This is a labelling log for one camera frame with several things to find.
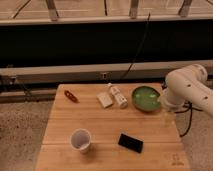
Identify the black rectangular eraser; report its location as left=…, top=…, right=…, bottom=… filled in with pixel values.
left=118, top=134, right=143, bottom=153

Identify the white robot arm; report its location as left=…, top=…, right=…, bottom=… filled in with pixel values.
left=159, top=64, right=213, bottom=126

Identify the green round bowl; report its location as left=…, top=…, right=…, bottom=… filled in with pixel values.
left=131, top=86, right=161, bottom=112

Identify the white plastic bottle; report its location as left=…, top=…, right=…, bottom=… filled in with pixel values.
left=107, top=83, right=128, bottom=109

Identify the beige rectangular block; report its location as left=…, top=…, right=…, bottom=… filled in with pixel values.
left=97, top=92, right=113, bottom=108

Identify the red-brown small tool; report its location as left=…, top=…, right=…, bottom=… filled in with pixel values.
left=64, top=90, right=79, bottom=103

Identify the black floor cable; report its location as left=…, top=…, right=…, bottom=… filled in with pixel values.
left=173, top=101, right=203, bottom=138

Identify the grey metal rail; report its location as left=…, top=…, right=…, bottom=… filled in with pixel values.
left=0, top=60, right=213, bottom=85

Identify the black hanging cable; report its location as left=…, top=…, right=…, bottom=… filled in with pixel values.
left=119, top=12, right=152, bottom=81

